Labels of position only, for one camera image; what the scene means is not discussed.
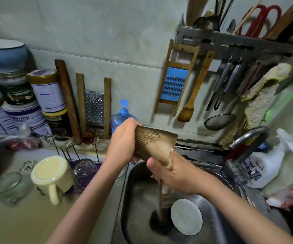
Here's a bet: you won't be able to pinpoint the brown amber glass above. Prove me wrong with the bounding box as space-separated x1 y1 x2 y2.
135 125 179 166

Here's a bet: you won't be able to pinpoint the person's left forearm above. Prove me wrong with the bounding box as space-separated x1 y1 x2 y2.
47 160 132 244

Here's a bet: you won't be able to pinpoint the yellow mug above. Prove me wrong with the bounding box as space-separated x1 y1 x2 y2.
31 155 74 206

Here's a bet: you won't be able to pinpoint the wooden slicer with blue blade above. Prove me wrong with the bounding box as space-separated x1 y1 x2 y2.
154 39 201 117

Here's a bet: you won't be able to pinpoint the stack of labelled tin cans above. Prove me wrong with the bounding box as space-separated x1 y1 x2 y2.
0 66 73 138

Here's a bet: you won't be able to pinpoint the person's left hand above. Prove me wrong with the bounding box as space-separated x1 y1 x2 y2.
103 118 142 168

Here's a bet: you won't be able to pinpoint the beige dish cloth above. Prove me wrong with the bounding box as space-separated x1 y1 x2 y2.
156 132 180 224

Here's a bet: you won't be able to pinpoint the small clear glass cup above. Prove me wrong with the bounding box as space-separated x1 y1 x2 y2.
0 171 24 206

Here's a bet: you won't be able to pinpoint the metal peeler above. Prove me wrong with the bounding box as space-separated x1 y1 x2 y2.
214 59 244 111
206 57 235 112

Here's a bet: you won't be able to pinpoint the brown handled knife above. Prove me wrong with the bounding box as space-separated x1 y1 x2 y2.
265 0 293 40

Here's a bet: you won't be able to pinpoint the wooden scoop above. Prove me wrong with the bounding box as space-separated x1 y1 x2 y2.
185 0 209 27

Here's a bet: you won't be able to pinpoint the mesh strainer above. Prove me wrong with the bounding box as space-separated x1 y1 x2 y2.
204 61 264 131

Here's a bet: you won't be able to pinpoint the red handled scissors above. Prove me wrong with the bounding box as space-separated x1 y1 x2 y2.
237 4 282 39

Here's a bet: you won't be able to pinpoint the bundle of dark chopsticks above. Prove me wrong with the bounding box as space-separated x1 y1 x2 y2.
214 0 236 31

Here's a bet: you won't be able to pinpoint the white plate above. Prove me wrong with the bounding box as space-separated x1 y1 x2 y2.
170 199 203 236

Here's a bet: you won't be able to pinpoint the plastic bag with red contents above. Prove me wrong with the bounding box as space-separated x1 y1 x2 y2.
0 124 41 152

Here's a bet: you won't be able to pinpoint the hanging loofah sponge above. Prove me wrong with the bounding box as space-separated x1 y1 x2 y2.
240 63 292 131

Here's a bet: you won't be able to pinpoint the stainless steel sink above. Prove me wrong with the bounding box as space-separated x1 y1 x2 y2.
111 145 293 244

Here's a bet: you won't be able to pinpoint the purple plastic tray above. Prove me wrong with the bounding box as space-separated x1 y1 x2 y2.
65 159 104 195

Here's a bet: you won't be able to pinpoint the dark metal ladle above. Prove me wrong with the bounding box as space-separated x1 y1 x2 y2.
193 15 221 32

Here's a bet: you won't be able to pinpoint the small blue water bottle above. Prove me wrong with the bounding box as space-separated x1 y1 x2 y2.
110 99 138 134

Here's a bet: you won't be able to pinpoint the blue enamel bowl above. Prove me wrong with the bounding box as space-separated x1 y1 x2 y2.
0 39 29 73

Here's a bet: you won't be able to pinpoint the metal wire cup rack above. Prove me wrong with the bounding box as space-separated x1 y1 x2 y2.
18 135 104 196

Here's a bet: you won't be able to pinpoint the black wire scourer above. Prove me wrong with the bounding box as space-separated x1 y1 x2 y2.
149 208 174 236

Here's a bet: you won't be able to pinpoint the bamboo skewer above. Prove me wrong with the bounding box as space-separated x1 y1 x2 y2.
233 0 265 35

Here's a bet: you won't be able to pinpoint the metal faucet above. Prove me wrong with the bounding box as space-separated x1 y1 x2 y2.
223 126 270 183

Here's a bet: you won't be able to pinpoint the wooden rolling pin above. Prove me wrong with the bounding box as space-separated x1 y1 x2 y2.
54 59 82 144

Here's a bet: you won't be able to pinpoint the wooden spatula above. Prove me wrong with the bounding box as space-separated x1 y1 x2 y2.
176 50 215 123

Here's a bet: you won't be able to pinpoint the pink and white plastic bag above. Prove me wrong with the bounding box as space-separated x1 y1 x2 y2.
266 186 293 209

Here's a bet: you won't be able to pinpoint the wall mounted metal utensil rack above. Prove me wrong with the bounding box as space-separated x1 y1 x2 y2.
175 26 293 72

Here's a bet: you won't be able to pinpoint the wooden framed metal grater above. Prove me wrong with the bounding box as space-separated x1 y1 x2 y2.
76 73 113 139

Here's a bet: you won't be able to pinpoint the person's right hand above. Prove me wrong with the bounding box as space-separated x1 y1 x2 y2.
146 150 216 196

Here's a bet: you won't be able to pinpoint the white spray bottle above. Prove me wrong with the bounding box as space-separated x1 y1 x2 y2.
246 128 293 189

